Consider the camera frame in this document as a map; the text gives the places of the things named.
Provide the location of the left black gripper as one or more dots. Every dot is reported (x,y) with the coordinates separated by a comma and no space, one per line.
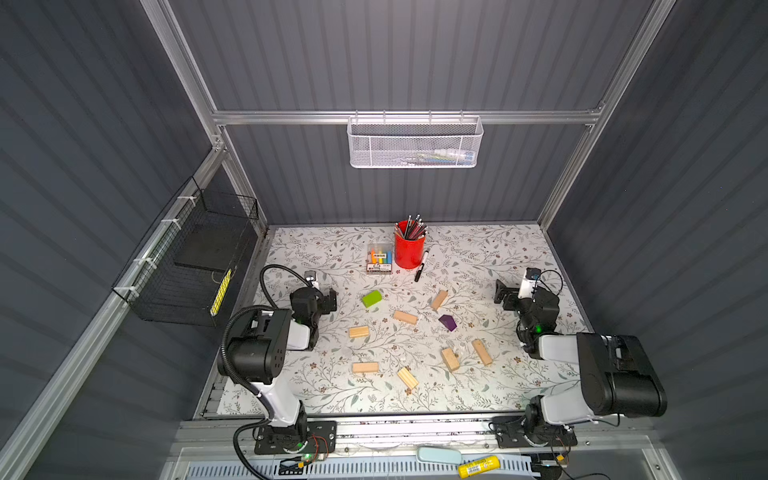
(326,300)

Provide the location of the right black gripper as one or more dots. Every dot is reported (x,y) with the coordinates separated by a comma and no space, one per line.
(509,297)

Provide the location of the green block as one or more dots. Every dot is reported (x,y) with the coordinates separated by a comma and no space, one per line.
(371,299)

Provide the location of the purple block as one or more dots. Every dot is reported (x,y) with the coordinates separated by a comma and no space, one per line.
(448,321)

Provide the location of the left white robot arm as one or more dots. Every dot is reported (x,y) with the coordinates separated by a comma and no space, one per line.
(254,348)

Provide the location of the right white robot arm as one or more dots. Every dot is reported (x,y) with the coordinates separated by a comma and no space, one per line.
(616,377)

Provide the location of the ridged wood block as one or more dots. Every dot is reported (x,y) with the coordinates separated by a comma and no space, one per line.
(407,377)

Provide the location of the clear box coloured chalks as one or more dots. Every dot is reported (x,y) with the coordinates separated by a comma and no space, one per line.
(379,258)

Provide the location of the yellow ruler in basket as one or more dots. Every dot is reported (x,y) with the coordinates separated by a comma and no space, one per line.
(221,293)

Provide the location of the black marker pen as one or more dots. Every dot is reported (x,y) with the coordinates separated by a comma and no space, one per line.
(420,268)

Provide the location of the red pencil cup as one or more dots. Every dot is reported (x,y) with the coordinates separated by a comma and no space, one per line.
(408,253)

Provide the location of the yellow glue stick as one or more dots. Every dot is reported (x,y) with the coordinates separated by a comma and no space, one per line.
(479,466)

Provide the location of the light blue eraser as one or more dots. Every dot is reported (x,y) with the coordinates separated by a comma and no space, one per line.
(439,455)

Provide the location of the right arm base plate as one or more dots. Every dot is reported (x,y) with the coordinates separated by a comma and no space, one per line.
(517,432)

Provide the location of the black wire wall basket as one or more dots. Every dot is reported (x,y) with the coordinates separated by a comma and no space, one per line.
(175,277)

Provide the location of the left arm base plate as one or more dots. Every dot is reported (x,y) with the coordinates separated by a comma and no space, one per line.
(303,438)

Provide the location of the white wire mesh basket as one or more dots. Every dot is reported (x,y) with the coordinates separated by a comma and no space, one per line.
(414,142)

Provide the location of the white vented cable duct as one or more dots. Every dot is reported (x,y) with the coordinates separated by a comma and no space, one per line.
(395,467)

